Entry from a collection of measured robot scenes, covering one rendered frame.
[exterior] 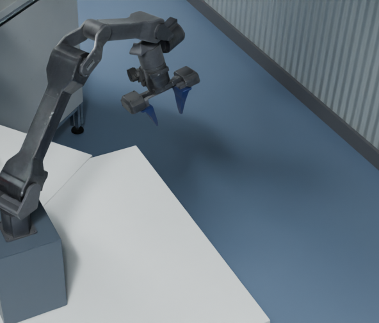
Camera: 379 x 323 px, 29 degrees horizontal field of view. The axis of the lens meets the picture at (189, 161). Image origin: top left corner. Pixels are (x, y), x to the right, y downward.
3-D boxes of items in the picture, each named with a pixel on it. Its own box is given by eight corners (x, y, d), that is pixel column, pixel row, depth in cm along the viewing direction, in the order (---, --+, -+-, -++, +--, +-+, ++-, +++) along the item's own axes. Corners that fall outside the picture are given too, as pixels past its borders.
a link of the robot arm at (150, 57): (142, 47, 163) (166, 27, 168) (123, 45, 166) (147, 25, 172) (150, 75, 167) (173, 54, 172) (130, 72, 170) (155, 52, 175)
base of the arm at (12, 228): (38, 232, 151) (34, 211, 148) (6, 243, 149) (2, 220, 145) (27, 212, 156) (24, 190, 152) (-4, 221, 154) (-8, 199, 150)
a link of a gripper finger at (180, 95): (192, 87, 176) (180, 79, 180) (179, 93, 175) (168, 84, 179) (198, 111, 180) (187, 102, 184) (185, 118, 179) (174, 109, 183)
